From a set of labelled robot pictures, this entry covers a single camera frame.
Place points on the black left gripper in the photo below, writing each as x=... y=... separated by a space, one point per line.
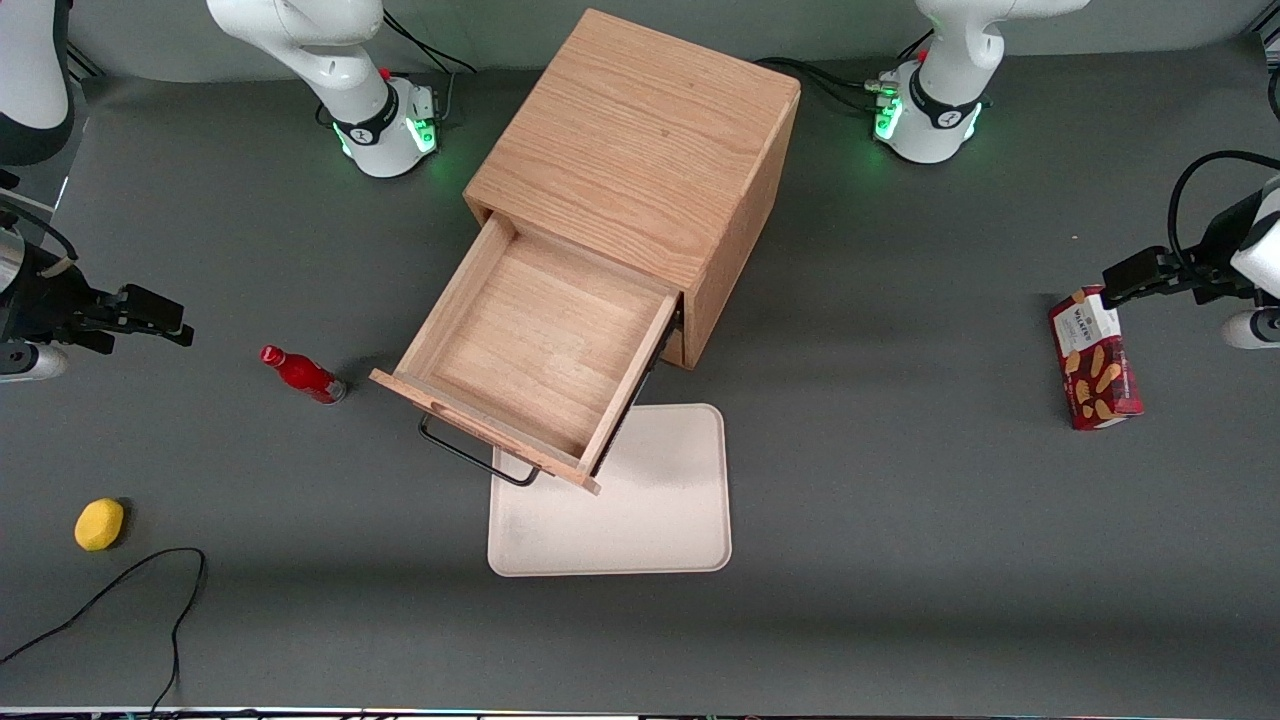
x=1212 y=252

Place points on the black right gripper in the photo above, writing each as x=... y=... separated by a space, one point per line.
x=42 y=300

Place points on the wooden drawer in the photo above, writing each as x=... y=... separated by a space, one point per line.
x=540 y=340

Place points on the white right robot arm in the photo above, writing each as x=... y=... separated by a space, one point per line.
x=330 y=60

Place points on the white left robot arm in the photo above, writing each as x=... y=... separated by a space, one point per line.
x=950 y=90

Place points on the wooden drawer cabinet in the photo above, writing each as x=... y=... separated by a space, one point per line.
x=640 y=150

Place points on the red tartan shortbread box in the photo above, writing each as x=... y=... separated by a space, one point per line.
x=1095 y=380

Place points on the red bottle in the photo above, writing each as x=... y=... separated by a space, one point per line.
x=305 y=375

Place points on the yellow lemon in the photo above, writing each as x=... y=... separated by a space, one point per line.
x=99 y=525

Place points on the white plastic tray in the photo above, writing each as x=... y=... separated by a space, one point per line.
x=660 y=500

